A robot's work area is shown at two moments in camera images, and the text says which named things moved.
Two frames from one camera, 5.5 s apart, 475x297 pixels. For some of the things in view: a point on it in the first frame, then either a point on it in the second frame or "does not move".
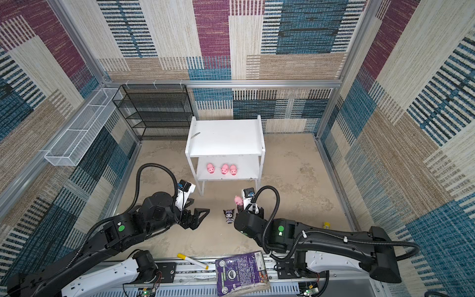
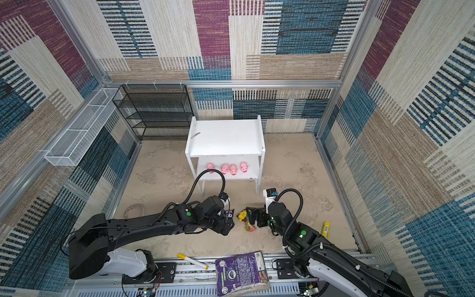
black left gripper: [195, 221] to [221, 228]
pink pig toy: [233, 170] does not move
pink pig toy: [239, 200] to [243, 167]
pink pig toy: [224, 169] does not move
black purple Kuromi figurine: [229, 214] does not move
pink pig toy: [210, 168] does not move
